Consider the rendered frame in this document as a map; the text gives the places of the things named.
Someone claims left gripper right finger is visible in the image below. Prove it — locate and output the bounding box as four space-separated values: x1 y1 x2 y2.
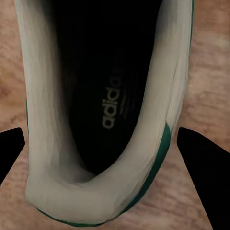
177 127 230 230

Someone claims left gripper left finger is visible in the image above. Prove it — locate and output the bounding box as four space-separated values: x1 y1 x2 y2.
0 127 25 185

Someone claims gym shoe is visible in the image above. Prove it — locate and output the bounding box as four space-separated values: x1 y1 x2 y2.
15 0 194 227

